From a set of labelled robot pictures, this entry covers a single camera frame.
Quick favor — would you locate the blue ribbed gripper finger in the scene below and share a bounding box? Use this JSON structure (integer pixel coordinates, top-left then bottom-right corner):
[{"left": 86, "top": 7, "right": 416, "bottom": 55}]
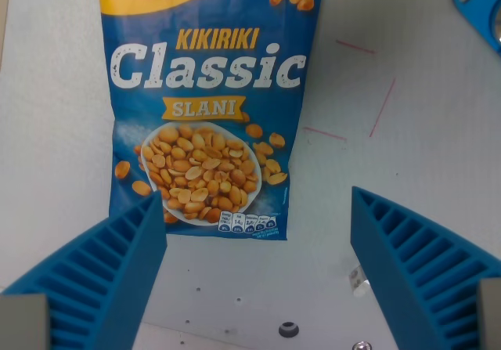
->
[
  {"left": 0, "top": 190, "right": 168, "bottom": 350},
  {"left": 350, "top": 186, "right": 501, "bottom": 350}
]

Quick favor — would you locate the blue peanut snack bag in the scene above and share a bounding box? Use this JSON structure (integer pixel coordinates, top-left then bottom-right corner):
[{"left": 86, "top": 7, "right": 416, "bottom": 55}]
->
[{"left": 96, "top": 0, "right": 326, "bottom": 241}]

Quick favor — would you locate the blue plastic object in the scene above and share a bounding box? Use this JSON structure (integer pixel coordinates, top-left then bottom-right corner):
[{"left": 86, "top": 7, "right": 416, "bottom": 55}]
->
[{"left": 450, "top": 0, "right": 501, "bottom": 56}]

